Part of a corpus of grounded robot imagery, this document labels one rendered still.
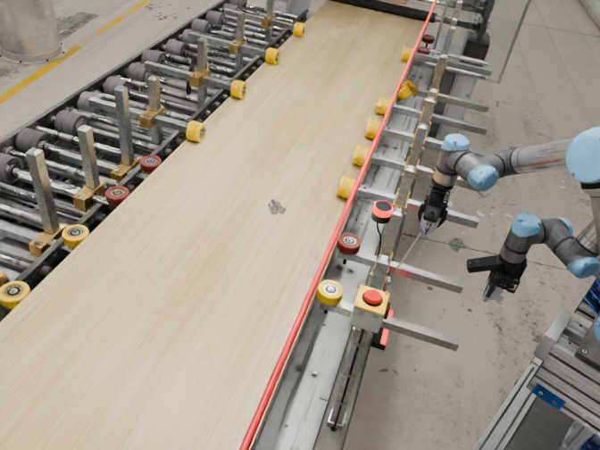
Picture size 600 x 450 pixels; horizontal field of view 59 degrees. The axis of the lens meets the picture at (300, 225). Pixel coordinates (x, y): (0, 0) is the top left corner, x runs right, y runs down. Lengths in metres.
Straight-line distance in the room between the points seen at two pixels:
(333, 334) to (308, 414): 0.33
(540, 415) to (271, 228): 1.38
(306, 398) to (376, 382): 0.90
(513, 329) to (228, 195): 1.78
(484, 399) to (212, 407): 1.63
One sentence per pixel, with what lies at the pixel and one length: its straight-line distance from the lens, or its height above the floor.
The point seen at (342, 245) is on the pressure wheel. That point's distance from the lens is 1.83.
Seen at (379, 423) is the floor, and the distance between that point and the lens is 2.51.
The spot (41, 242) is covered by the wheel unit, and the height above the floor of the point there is 0.84.
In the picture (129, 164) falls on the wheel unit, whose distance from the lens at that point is 2.27.
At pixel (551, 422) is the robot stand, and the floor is 0.21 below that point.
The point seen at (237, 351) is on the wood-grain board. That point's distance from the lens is 1.49.
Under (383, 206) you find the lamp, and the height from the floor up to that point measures 1.11.
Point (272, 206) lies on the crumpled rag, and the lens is 1.93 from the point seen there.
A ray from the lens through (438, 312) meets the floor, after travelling 3.01.
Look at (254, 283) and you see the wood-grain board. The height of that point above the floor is 0.90.
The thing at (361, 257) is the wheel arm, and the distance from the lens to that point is 1.87.
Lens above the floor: 2.09
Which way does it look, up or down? 39 degrees down
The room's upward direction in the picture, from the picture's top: 9 degrees clockwise
